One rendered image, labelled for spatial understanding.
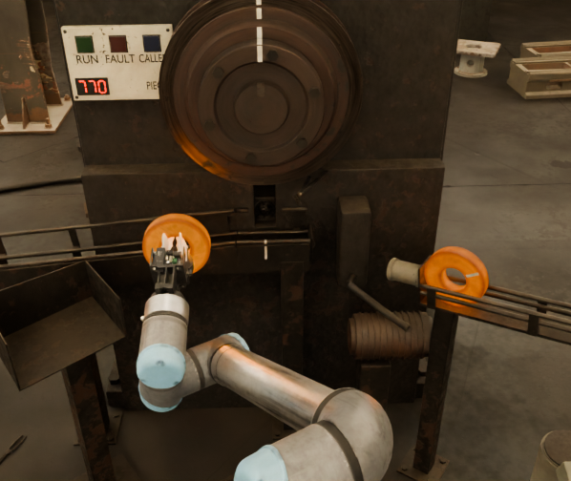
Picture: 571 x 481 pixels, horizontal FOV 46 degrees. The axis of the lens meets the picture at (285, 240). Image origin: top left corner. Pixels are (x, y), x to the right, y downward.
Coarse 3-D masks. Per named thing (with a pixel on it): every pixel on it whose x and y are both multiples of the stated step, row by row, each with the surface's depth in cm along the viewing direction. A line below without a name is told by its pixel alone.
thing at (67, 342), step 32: (32, 288) 163; (64, 288) 168; (96, 288) 168; (0, 320) 161; (32, 320) 167; (64, 320) 167; (96, 320) 166; (0, 352) 155; (32, 352) 159; (64, 352) 158; (32, 384) 150; (96, 416) 176; (96, 448) 181; (96, 480) 186; (128, 480) 198
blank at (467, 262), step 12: (444, 252) 161; (456, 252) 159; (468, 252) 159; (432, 264) 164; (444, 264) 162; (456, 264) 160; (468, 264) 158; (480, 264) 158; (432, 276) 166; (444, 276) 166; (468, 276) 160; (480, 276) 158; (444, 288) 165; (456, 288) 165; (468, 288) 161; (480, 288) 159; (468, 300) 163
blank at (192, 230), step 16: (160, 224) 150; (176, 224) 150; (192, 224) 150; (144, 240) 152; (160, 240) 152; (192, 240) 152; (208, 240) 153; (144, 256) 154; (192, 256) 154; (208, 256) 155
